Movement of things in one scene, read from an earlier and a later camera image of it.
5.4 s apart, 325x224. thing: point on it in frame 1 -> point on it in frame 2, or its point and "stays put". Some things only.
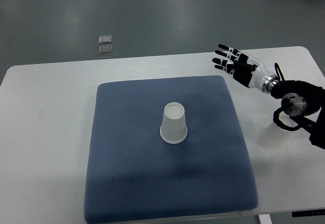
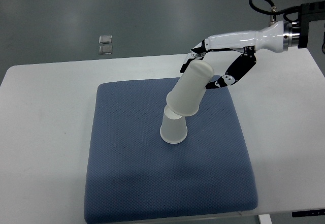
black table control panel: [308, 213] stays put
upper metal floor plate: [105, 39] stays put
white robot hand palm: [258, 75] -> [270, 38]
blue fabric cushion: [131, 172] stays put
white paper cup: [274, 138] -> [184, 100]
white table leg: [265, 219] stays put
